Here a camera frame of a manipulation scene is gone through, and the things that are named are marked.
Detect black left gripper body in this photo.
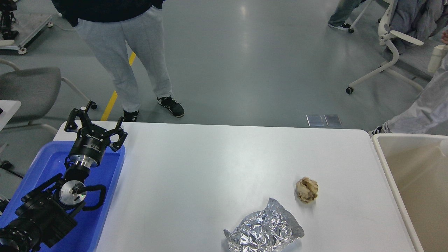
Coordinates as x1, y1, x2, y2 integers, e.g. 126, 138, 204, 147
68, 127, 118, 168

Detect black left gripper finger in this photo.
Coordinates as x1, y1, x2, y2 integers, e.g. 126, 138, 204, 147
64, 101, 98, 135
104, 118, 128, 152

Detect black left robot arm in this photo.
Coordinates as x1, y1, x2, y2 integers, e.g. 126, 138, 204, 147
1, 101, 127, 252

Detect grey office chair left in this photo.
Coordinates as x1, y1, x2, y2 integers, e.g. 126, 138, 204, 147
0, 59, 98, 134

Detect white side table corner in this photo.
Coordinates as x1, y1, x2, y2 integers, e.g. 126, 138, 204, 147
0, 99, 21, 131

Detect blue plastic tray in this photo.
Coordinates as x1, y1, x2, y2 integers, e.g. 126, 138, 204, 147
0, 141, 126, 252

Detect wheeled equipment base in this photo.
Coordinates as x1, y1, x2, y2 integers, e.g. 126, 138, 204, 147
0, 0, 53, 55

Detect standing person grey trousers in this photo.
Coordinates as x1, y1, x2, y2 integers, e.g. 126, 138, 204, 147
52, 0, 185, 123

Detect crumpled silver foil bag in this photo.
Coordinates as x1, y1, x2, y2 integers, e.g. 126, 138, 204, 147
224, 198, 305, 252

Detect crumpled brown paper ball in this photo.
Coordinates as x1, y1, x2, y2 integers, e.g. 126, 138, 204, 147
296, 177, 319, 204

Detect left silver floor plate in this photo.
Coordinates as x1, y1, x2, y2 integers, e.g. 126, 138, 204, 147
306, 114, 324, 127

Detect silver floor plate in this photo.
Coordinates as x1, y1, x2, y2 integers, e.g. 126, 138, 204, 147
324, 114, 342, 127
306, 114, 324, 127

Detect right silver floor plate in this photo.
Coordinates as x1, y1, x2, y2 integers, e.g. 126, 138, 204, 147
324, 114, 342, 127

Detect distant person green trousers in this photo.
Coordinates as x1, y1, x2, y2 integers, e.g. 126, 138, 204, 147
327, 0, 365, 31

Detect white office chair right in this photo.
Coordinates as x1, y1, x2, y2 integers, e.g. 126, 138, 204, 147
346, 0, 442, 94

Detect beige plastic bin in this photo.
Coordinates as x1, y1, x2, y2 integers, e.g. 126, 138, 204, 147
372, 133, 448, 252

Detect person in white suit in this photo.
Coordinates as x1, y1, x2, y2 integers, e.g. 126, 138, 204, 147
368, 30, 448, 137

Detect grey jacket on chair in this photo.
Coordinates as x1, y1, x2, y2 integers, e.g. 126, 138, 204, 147
390, 0, 448, 41

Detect white bottle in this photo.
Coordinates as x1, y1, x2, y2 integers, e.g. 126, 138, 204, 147
427, 45, 448, 73

